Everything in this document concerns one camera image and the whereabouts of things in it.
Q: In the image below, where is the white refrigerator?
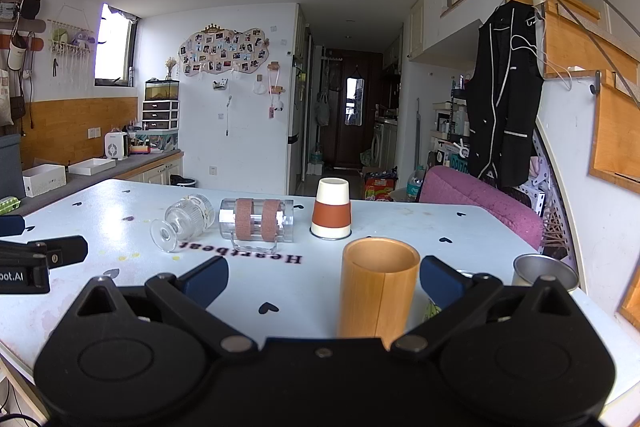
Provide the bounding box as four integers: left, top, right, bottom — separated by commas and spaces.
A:
287, 52, 309, 196

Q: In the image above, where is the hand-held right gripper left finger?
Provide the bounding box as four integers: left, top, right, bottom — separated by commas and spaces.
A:
75, 255, 259, 355

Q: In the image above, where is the metal cup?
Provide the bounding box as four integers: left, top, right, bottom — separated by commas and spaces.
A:
512, 254, 580, 293

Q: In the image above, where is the macrame wall hanger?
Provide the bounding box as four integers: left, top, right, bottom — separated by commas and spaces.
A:
47, 4, 97, 90

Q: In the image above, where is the clear ribbed glass goblet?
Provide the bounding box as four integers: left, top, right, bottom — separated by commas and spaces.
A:
149, 194, 216, 253

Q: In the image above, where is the pink upholstered chair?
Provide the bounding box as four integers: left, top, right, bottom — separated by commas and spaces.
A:
418, 165, 544, 250

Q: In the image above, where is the white air purifier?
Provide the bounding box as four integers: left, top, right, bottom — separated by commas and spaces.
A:
103, 131, 130, 160

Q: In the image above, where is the red snack box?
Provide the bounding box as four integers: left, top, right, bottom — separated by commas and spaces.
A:
363, 172, 399, 201

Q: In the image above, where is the clear mug with brown bands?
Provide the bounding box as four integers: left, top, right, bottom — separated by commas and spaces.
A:
218, 197, 295, 254

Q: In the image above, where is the glass fish tank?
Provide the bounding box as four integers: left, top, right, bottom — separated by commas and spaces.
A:
144, 79, 180, 102

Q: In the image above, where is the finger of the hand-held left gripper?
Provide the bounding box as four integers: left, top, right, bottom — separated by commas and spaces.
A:
0, 215, 26, 238
0, 235, 89, 266

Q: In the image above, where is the white shallow tray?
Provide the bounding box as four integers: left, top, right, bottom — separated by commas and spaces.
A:
68, 158, 117, 176

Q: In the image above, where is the cloud-shaped photo board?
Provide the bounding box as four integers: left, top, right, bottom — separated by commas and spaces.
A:
178, 25, 271, 78

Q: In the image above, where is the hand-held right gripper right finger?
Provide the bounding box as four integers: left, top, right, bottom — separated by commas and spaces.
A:
389, 255, 577, 355

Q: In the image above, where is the grey counter with cabinets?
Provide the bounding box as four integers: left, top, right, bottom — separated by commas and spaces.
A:
20, 149, 185, 214

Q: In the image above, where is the dark wooden door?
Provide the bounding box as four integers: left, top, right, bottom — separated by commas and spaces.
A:
334, 51, 384, 170

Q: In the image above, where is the bamboo cup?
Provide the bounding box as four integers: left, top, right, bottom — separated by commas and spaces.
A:
339, 237, 421, 341

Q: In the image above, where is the small drawer unit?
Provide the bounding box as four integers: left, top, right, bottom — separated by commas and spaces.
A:
141, 100, 180, 130

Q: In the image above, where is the wooden staircase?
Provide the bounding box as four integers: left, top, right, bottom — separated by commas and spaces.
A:
503, 0, 640, 328

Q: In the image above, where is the window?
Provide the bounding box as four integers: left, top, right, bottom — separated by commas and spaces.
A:
94, 3, 138, 88

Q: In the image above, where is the white and brown paper cup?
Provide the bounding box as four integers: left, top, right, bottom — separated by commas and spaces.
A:
309, 177, 353, 240

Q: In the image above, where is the white open box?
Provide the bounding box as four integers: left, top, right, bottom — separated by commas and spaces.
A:
22, 164, 67, 198

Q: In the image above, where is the washing machine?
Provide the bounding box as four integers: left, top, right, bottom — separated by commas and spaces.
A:
372, 122, 399, 173

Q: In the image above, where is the hanging tote bag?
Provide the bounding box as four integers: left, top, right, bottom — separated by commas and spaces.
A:
314, 91, 332, 128

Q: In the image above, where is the black jacket with white trim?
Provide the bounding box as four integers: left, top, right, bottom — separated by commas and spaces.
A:
465, 0, 545, 188

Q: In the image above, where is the clear plastic water bottle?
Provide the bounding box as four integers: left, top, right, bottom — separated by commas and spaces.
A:
406, 166, 426, 203

